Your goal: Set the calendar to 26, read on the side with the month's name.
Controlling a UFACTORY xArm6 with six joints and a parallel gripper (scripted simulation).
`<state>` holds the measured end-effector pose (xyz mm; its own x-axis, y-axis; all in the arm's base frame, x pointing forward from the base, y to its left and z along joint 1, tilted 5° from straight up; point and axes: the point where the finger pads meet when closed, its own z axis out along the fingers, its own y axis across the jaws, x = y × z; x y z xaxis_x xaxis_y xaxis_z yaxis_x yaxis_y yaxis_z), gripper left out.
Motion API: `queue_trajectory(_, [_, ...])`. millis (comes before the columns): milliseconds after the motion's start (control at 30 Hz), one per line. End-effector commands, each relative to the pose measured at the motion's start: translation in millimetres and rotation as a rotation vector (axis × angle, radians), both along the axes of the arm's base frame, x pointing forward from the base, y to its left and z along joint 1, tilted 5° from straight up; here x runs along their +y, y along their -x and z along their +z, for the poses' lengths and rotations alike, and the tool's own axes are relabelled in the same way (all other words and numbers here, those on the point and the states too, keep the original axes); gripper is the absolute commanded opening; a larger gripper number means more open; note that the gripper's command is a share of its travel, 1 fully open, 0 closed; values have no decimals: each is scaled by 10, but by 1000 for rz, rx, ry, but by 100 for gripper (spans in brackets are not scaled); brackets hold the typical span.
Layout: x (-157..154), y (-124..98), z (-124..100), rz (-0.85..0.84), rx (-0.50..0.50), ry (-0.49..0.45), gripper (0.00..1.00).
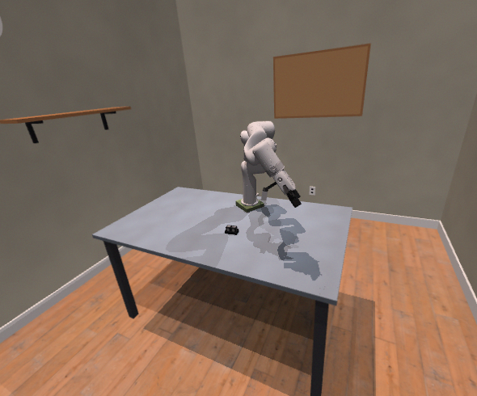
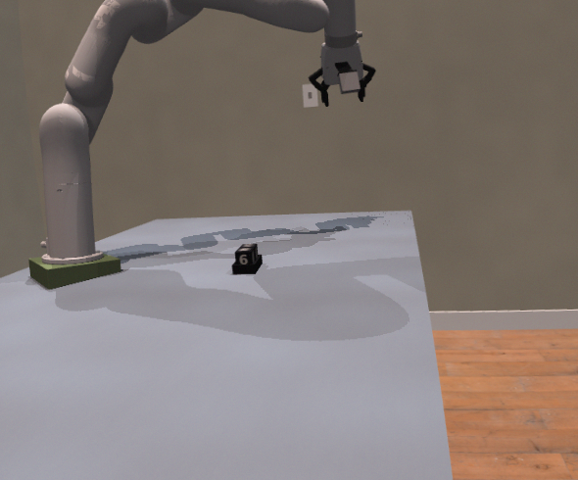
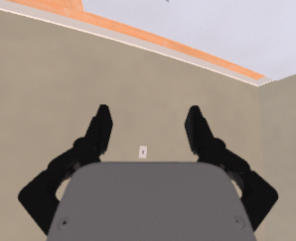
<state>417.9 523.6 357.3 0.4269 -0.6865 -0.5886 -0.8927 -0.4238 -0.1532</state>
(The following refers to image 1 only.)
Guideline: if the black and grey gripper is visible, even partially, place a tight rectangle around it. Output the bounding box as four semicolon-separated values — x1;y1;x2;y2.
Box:
269;167;302;208

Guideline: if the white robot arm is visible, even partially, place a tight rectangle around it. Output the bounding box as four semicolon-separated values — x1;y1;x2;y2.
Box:
240;121;284;206

